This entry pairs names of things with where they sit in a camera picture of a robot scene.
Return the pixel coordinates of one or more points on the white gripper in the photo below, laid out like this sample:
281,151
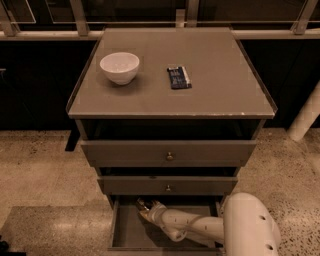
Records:
156,212

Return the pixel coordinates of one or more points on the orange soda can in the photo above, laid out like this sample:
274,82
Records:
142,205

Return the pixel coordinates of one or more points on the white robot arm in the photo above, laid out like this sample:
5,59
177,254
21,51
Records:
275,210

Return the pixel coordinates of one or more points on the grey middle drawer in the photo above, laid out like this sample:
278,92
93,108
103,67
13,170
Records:
153,180

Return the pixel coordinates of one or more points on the brass top drawer knob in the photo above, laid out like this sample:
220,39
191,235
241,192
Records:
169,156

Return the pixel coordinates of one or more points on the grey top drawer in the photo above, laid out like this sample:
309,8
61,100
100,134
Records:
145,143

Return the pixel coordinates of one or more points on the grey drawer cabinet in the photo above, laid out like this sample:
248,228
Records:
224,87

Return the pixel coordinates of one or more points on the blue snack packet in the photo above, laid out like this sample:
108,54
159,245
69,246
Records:
179,78

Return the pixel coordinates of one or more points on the white ceramic bowl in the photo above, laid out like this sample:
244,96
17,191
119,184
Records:
120,67

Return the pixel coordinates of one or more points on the metal window railing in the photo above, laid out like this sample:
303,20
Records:
85,18

